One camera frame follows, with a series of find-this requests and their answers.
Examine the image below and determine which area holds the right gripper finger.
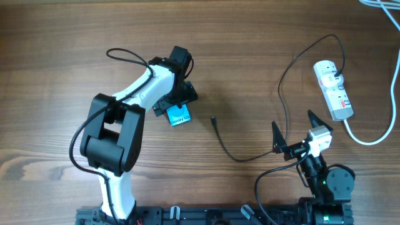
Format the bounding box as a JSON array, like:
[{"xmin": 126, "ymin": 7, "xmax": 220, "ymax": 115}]
[
  {"xmin": 307, "ymin": 109, "xmax": 333, "ymax": 131},
  {"xmin": 271, "ymin": 121, "xmax": 287, "ymax": 153}
]

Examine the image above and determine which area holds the turquoise Galaxy S25 smartphone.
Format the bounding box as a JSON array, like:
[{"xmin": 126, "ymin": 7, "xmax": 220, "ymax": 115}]
[{"xmin": 166, "ymin": 104, "xmax": 191, "ymax": 126}]

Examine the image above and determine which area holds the black USB charging cable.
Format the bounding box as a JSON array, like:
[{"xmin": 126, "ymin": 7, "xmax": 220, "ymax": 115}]
[{"xmin": 211, "ymin": 34, "xmax": 346, "ymax": 163}]

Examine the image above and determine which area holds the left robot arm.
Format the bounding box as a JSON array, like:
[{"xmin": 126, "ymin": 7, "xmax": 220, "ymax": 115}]
[{"xmin": 76, "ymin": 46, "xmax": 198, "ymax": 224}]

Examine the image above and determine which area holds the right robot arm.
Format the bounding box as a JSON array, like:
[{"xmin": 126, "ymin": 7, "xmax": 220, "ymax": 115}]
[{"xmin": 266, "ymin": 110, "xmax": 356, "ymax": 224}]

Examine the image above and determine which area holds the white USB charger plug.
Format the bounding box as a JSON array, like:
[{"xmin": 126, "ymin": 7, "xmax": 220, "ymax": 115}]
[{"xmin": 319, "ymin": 73, "xmax": 344, "ymax": 89}]

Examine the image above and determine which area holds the white power strip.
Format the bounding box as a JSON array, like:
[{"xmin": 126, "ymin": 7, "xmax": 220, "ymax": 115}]
[{"xmin": 313, "ymin": 60, "xmax": 354, "ymax": 121}]

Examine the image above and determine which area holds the white power strip cord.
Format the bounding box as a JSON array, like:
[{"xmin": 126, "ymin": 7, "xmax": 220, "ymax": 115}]
[{"xmin": 342, "ymin": 48, "xmax": 400, "ymax": 146}]

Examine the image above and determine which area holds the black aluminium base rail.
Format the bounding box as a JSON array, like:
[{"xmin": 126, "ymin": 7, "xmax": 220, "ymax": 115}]
[{"xmin": 75, "ymin": 204, "xmax": 354, "ymax": 225}]

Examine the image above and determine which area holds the white cables top right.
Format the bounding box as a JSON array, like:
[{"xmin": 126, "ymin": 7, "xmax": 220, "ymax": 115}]
[{"xmin": 358, "ymin": 0, "xmax": 400, "ymax": 24}]

